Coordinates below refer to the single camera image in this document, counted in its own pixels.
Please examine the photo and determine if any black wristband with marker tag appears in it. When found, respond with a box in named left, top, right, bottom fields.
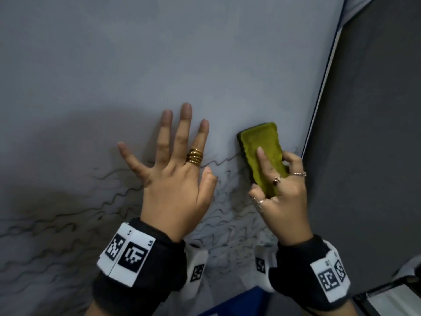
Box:
left=91, top=217, right=189, bottom=316
left=268, top=234, right=352, bottom=311

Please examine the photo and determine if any person's left hand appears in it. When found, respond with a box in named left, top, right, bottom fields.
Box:
left=117, top=102, right=219, bottom=244

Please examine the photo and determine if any large scribbled whiteboard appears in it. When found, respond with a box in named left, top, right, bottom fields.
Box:
left=0, top=0, right=348, bottom=316

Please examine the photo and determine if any white cloth sheet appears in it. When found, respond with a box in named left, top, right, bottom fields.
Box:
left=342, top=0, right=377, bottom=23

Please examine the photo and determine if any white framed tray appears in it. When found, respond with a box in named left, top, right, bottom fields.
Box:
left=352, top=274, right=421, bottom=316

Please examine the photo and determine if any gold stacked ring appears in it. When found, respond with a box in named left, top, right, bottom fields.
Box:
left=185, top=148, right=204, bottom=168

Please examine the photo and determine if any person's right forearm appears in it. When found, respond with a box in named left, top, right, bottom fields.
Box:
left=332, top=301, right=360, bottom=316

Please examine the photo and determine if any yellow and black whiteboard eraser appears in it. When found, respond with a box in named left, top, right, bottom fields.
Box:
left=236, top=122, right=291, bottom=199

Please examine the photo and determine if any person's right hand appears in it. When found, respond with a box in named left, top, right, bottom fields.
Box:
left=248, top=146, right=314, bottom=247

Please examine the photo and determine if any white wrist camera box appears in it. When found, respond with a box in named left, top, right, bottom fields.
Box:
left=255, top=245, right=279, bottom=292
left=179, top=240, right=209, bottom=302

